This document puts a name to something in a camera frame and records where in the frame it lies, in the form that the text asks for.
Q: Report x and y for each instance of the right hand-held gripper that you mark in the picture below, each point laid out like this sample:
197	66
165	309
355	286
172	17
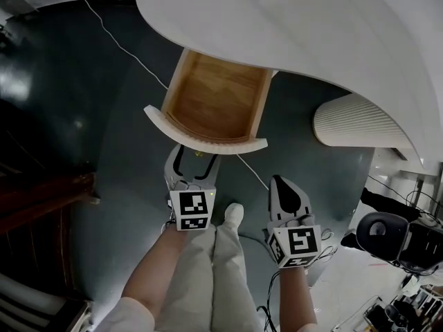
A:
301	240

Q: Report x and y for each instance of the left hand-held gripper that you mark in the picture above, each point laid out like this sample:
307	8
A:
192	204

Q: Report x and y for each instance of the large white wooden drawer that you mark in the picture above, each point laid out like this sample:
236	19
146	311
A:
214	99

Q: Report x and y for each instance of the white curved desk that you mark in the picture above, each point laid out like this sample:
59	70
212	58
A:
294	29

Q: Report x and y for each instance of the person's right forearm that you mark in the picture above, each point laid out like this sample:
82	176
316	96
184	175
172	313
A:
296	296

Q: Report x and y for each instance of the person's left forearm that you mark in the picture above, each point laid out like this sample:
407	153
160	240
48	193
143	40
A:
155	272

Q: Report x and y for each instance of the white sneaker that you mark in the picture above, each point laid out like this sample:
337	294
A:
234	213

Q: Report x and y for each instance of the black office chair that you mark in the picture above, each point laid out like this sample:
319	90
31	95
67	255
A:
384	199

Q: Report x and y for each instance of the black rounded device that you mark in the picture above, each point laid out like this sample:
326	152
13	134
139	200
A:
380	233

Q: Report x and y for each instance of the light grey trousers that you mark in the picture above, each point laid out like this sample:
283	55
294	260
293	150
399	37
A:
225	278

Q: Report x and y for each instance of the dark green floor mat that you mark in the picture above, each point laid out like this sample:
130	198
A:
104	116

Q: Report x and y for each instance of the white printed shirt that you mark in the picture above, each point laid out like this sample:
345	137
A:
128	315

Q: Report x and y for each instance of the dark brown wooden cabinet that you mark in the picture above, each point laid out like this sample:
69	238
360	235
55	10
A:
38	213

